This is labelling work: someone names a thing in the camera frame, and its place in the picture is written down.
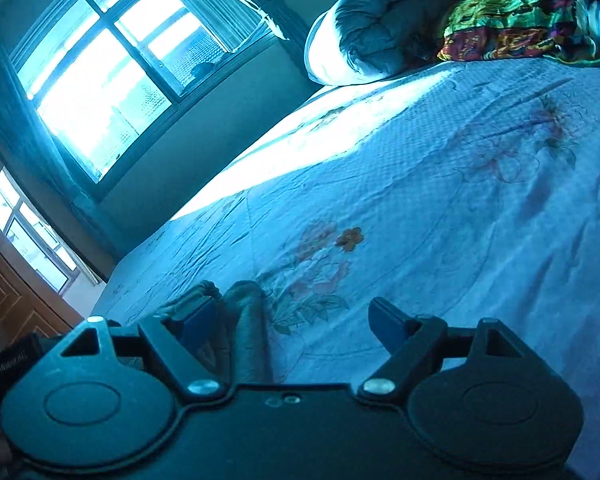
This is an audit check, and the large bedroom window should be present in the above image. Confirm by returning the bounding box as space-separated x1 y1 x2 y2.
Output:
12 0 271 182

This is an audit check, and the colourful floral blanket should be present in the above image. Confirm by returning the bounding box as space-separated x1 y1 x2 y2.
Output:
437 0 600 67

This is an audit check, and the teal left curtain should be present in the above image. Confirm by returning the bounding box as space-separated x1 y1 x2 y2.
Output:
0 44 133 260

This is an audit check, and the brown wooden door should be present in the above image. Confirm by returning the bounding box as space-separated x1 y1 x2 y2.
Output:
0 251 83 350

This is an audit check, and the hallway window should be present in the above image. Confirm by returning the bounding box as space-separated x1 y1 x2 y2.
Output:
0 169 80 295

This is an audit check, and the floral light blue bedsheet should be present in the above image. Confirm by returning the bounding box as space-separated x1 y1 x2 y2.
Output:
95 58 600 479

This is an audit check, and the rolled light blue quilt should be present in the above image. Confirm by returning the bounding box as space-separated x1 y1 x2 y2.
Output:
303 0 462 87

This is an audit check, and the sheer striped window curtain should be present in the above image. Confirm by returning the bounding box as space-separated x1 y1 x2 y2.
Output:
180 0 262 51

